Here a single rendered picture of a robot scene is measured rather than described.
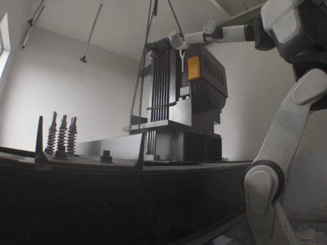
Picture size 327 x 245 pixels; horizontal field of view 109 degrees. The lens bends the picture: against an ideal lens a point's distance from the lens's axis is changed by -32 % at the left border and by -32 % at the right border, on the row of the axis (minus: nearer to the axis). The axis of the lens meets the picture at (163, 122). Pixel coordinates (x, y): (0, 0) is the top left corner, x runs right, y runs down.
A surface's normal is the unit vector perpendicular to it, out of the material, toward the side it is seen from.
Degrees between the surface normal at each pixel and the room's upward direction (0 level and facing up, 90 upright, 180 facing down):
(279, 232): 90
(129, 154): 83
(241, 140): 90
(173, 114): 90
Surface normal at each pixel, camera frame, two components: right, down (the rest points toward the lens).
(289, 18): -0.98, -0.10
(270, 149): -0.70, -0.17
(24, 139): 0.66, -0.14
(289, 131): -0.76, 0.25
